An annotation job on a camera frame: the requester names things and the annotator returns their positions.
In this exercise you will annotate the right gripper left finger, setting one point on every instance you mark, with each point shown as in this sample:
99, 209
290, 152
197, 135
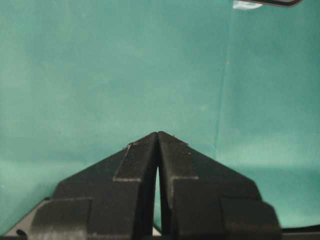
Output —
112, 199

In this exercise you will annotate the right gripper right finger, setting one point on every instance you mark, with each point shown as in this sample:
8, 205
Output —
202, 199

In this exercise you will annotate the green table cloth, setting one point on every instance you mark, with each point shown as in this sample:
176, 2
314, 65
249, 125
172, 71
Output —
239, 82

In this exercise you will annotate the black object bottom edge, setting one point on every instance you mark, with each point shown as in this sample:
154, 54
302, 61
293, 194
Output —
278, 3

